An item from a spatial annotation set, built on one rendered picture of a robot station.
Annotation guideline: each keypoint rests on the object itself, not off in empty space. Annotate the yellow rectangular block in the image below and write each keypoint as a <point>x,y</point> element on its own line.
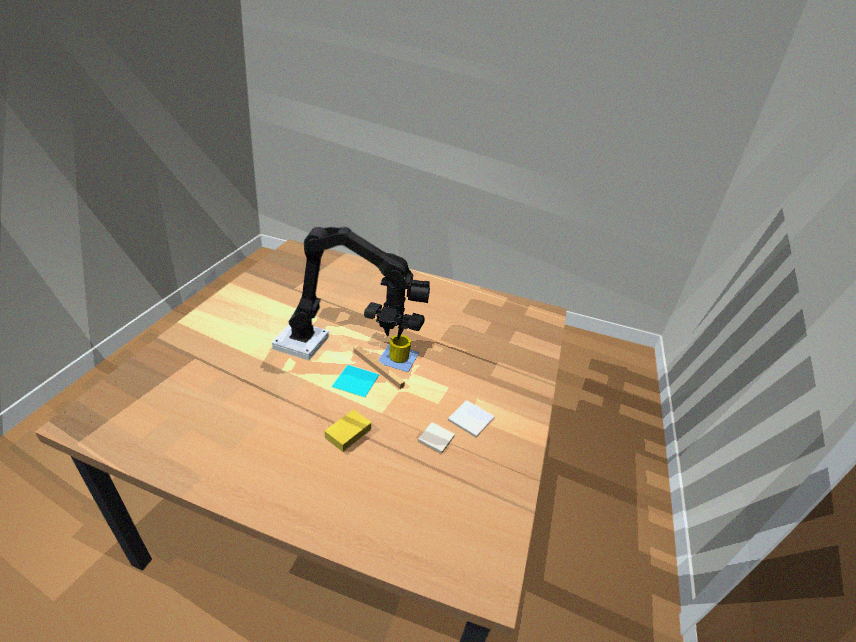
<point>348,430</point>

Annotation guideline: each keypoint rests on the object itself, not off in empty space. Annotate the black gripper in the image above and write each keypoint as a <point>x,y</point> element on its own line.
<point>413,322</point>

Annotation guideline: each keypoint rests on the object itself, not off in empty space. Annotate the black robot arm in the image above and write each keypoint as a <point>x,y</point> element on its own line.
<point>393,267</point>

